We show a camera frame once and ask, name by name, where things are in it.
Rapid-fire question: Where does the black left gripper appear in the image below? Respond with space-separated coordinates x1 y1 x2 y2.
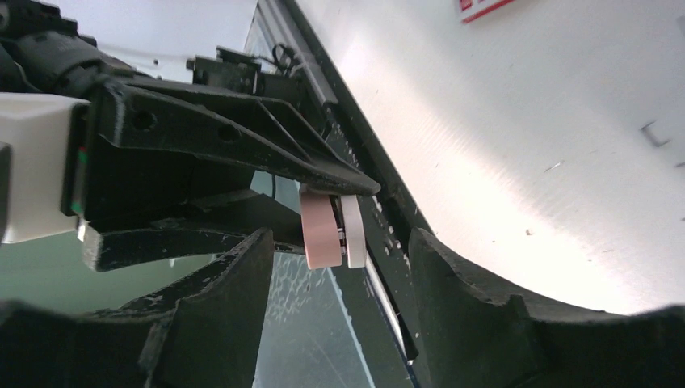
1 1 139 99

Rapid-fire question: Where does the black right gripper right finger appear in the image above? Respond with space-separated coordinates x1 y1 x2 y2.
409 228 684 387

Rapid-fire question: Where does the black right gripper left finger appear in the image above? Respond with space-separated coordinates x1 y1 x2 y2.
1 228 275 387

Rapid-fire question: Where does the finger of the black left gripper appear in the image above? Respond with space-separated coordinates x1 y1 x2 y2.
82 190 304 272
88 82 380 220

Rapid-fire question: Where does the red white staples box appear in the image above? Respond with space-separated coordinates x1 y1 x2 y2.
456 0 514 23

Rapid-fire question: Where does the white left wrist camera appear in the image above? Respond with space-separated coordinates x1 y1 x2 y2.
1 92 90 244

